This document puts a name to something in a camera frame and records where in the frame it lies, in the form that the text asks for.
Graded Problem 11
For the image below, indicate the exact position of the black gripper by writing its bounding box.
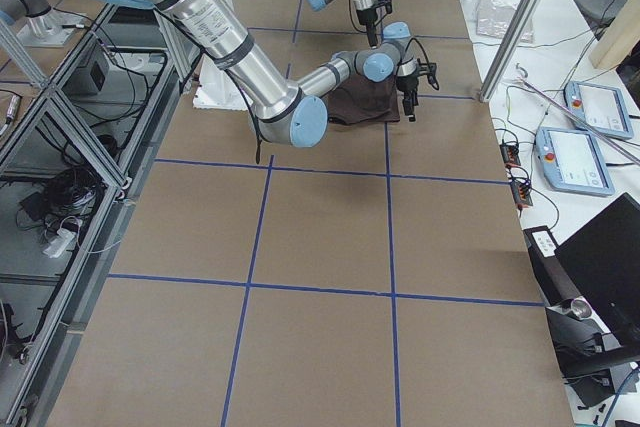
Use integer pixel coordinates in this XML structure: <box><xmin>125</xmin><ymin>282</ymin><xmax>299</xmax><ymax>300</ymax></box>
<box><xmin>396</xmin><ymin>73</ymin><xmax>419</xmax><ymax>122</ymax></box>
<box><xmin>356</xmin><ymin>7</ymin><xmax>378</xmax><ymax>47</ymax></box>

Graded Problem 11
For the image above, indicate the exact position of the brown t-shirt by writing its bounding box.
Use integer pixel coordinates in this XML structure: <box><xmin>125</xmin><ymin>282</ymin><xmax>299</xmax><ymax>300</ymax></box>
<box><xmin>326</xmin><ymin>76</ymin><xmax>400</xmax><ymax>126</ymax></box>

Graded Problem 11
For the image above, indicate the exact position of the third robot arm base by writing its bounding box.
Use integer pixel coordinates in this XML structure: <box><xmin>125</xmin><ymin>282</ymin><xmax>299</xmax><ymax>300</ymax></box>
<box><xmin>1</xmin><ymin>0</ymin><xmax>84</xmax><ymax>48</ymax></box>

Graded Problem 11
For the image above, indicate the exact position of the small orange circuit board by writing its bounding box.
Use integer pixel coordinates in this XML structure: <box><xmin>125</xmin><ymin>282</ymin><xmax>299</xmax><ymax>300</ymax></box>
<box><xmin>499</xmin><ymin>142</ymin><xmax>521</xmax><ymax>168</ymax></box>

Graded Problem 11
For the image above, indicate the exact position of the lower teach pendant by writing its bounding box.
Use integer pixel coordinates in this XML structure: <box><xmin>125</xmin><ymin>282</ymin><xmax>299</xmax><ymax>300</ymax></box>
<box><xmin>535</xmin><ymin>127</ymin><xmax>615</xmax><ymax>197</ymax></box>

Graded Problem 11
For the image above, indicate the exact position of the teach pendant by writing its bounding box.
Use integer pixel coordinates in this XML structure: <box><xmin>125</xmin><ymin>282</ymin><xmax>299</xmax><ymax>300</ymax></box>
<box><xmin>535</xmin><ymin>127</ymin><xmax>615</xmax><ymax>197</ymax></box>
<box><xmin>564</xmin><ymin>81</ymin><xmax>634</xmax><ymax>140</ymax></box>

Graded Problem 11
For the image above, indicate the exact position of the upper teach pendant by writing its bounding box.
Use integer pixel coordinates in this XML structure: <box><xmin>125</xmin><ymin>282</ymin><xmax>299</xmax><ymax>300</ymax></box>
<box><xmin>564</xmin><ymin>81</ymin><xmax>634</xmax><ymax>140</ymax></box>

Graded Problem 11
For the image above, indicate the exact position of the black box with label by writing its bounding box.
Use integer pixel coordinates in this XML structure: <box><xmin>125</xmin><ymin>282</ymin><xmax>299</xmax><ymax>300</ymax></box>
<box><xmin>523</xmin><ymin>226</ymin><xmax>581</xmax><ymax>306</ymax></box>

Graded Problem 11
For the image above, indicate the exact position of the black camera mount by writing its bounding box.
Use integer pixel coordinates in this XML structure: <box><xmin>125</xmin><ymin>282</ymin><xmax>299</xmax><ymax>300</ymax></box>
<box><xmin>417</xmin><ymin>61</ymin><xmax>440</xmax><ymax>91</ymax></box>
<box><xmin>374</xmin><ymin>0</ymin><xmax>393</xmax><ymax>17</ymax></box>

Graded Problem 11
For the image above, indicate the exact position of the black camera cable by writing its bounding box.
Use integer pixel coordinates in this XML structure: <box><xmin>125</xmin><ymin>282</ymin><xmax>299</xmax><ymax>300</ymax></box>
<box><xmin>405</xmin><ymin>36</ymin><xmax>441</xmax><ymax>94</ymax></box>

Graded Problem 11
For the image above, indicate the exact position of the aluminium frame post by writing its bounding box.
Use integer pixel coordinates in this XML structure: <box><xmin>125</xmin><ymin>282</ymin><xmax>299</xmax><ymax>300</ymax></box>
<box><xmin>478</xmin><ymin>0</ymin><xmax>541</xmax><ymax>102</ymax></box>

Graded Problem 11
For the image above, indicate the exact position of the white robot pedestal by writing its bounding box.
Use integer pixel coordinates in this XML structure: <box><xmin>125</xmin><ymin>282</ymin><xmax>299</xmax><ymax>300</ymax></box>
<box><xmin>193</xmin><ymin>55</ymin><xmax>248</xmax><ymax>111</ymax></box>

